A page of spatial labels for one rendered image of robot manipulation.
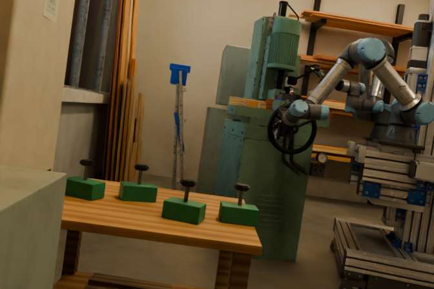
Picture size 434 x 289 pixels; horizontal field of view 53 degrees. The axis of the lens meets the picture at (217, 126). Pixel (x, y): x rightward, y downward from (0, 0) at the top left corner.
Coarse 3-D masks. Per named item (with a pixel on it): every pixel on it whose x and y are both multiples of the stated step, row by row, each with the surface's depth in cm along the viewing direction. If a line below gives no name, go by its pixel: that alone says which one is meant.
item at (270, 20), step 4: (268, 20) 287; (272, 20) 287; (268, 24) 286; (272, 24) 287; (268, 28) 286; (272, 28) 287; (268, 32) 287; (264, 48) 287; (264, 52) 287; (260, 76) 288; (260, 80) 288
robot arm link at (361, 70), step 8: (360, 64) 275; (360, 72) 276; (368, 72) 274; (360, 80) 278; (368, 80) 276; (368, 88) 278; (360, 96) 281; (368, 96) 279; (360, 112) 283; (368, 112) 280; (360, 120) 287; (368, 120) 283
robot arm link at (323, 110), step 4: (308, 104) 205; (312, 108) 203; (316, 108) 204; (320, 108) 204; (324, 108) 204; (328, 108) 205; (312, 112) 203; (316, 112) 203; (320, 112) 204; (324, 112) 204; (328, 112) 205; (308, 116) 203; (312, 116) 204; (316, 116) 204; (320, 116) 204; (324, 116) 205; (328, 116) 205; (320, 120) 206; (324, 120) 207
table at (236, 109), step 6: (228, 108) 270; (234, 108) 253; (240, 108) 252; (246, 108) 253; (252, 108) 253; (258, 108) 254; (234, 114) 252; (240, 114) 252; (246, 114) 253; (252, 114) 254; (258, 114) 254; (264, 114) 255; (270, 114) 256; (276, 120) 247; (300, 120) 250; (306, 120) 261; (318, 120) 262; (318, 126) 263; (324, 126) 263
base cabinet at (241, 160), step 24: (240, 144) 258; (264, 144) 256; (288, 144) 259; (240, 168) 254; (264, 168) 257; (288, 168) 260; (216, 192) 303; (264, 192) 258; (288, 192) 261; (264, 216) 259; (288, 216) 262; (264, 240) 260; (288, 240) 263
